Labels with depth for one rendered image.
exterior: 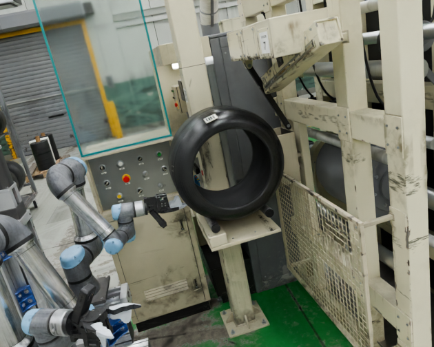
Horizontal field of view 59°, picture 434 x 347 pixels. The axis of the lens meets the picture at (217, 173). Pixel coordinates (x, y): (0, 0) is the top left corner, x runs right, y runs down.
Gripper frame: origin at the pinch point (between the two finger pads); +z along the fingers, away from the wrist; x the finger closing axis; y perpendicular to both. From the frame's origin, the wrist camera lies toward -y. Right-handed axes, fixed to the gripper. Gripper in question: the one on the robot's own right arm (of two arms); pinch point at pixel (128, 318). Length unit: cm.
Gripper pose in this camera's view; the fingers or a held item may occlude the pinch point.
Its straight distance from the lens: 115.7
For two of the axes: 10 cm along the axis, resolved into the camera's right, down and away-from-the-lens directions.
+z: 9.4, -0.9, -3.1
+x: -2.9, 2.1, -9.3
